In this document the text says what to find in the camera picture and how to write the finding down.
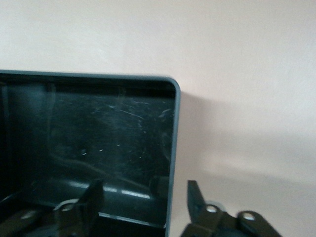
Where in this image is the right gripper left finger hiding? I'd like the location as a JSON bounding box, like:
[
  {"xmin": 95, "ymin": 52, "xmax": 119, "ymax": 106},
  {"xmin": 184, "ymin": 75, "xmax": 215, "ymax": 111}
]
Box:
[{"xmin": 0, "ymin": 179, "xmax": 104, "ymax": 237}]

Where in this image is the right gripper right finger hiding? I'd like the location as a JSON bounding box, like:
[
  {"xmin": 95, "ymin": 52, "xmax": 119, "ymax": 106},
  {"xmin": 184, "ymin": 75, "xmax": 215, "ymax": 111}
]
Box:
[{"xmin": 181, "ymin": 180, "xmax": 277, "ymax": 237}]

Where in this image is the black plastic rectangular box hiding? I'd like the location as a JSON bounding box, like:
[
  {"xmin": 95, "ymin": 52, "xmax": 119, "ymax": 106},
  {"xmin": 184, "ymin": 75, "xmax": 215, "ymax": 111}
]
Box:
[{"xmin": 0, "ymin": 70, "xmax": 182, "ymax": 237}]

